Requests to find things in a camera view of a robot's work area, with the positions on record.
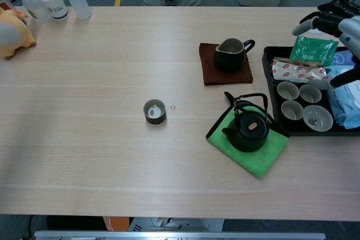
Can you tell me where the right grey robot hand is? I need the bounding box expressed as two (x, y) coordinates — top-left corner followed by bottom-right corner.
(291, 0), (360, 90)

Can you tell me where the black cast-iron teapot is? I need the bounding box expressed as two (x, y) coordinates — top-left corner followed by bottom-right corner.
(221, 93), (271, 153)

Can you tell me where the green cloth with black trim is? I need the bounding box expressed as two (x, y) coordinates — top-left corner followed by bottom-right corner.
(205, 91), (290, 179)

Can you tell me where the grey-green ceramic teacup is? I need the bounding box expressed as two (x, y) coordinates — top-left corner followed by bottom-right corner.
(142, 98), (167, 125)

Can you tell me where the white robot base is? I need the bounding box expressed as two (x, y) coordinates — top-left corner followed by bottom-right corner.
(128, 216), (225, 232)

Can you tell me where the white blue printed packet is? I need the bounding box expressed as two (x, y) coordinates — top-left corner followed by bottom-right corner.
(331, 49), (356, 67)

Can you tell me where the green tea packet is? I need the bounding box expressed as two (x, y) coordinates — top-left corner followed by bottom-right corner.
(289, 35), (340, 65)

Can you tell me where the red white snack packet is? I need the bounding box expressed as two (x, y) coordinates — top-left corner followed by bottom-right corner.
(271, 57), (330, 83)

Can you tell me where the light blue wipes pack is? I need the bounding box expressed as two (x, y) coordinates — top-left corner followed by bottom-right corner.
(325, 65), (360, 130)

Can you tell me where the black plastic tray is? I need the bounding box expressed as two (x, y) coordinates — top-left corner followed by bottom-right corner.
(262, 46), (360, 137)

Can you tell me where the white lidded tea bowl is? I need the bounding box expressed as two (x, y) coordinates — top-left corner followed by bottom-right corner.
(303, 105), (334, 133)

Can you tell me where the dark ceramic pitcher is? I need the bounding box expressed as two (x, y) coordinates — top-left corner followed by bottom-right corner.
(213, 38), (256, 74)

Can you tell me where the brown cloth mat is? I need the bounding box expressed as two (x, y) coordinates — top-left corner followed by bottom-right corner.
(199, 42), (254, 87)

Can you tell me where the white paper cup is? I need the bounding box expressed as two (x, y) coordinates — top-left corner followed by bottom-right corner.
(36, 0), (69, 21)

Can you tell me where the orange-brown seat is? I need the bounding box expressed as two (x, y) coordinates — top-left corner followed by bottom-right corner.
(102, 216), (130, 232)

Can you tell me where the glass bottle with wooden cap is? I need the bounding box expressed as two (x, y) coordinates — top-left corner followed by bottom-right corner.
(17, 0), (53, 24)

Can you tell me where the yellow plush toy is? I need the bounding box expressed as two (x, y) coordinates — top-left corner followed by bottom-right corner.
(0, 8), (37, 60)

